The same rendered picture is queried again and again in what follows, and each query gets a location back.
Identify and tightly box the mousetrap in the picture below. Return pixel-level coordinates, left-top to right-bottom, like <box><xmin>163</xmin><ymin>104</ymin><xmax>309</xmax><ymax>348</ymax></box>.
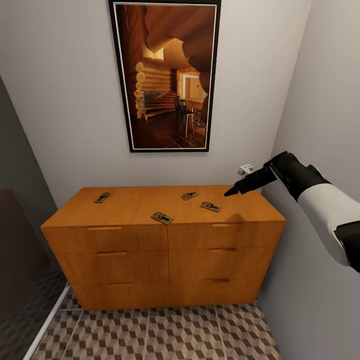
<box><xmin>151</xmin><ymin>211</ymin><xmax>174</xmax><ymax>226</ymax></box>
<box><xmin>200</xmin><ymin>201</ymin><xmax>222</xmax><ymax>213</ymax></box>
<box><xmin>94</xmin><ymin>192</ymin><xmax>112</xmax><ymax>204</ymax></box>
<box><xmin>181</xmin><ymin>191</ymin><xmax>199</xmax><ymax>201</ymax></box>

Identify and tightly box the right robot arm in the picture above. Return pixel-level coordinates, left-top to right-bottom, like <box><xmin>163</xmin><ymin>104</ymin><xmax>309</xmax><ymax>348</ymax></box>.
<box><xmin>224</xmin><ymin>151</ymin><xmax>360</xmax><ymax>274</ymax></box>

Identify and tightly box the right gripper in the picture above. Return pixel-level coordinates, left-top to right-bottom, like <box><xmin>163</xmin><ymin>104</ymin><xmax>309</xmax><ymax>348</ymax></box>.
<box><xmin>224</xmin><ymin>170</ymin><xmax>266</xmax><ymax>197</ymax></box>

